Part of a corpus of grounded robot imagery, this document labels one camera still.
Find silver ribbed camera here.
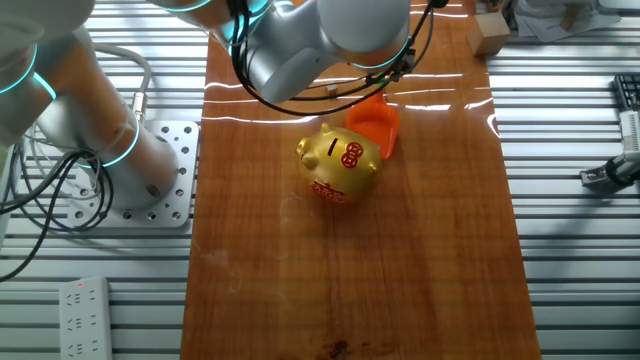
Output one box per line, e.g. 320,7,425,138
618,109,640,154

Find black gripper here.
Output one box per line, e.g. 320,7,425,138
364,47,417,86

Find white paper sheets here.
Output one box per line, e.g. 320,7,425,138
512,0,624,44

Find brown wooden board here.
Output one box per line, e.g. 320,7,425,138
179,0,544,360

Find black keyboard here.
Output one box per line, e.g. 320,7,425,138
612,73,640,112

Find black camera cable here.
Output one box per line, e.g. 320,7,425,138
227,0,450,118

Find large wooden block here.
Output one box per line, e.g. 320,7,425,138
465,10,512,57

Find white power strip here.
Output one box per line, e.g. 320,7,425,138
58,275,114,360

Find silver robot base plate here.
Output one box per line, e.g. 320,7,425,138
67,119,201,229

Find orange green toy shovel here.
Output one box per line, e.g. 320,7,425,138
345,91,401,160

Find black base cable bundle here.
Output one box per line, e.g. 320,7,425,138
0,142,115,284

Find grey base cable with connector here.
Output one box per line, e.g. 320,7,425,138
92,42,154,125

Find golden piggy bank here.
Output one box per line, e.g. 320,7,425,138
295,122,384,205

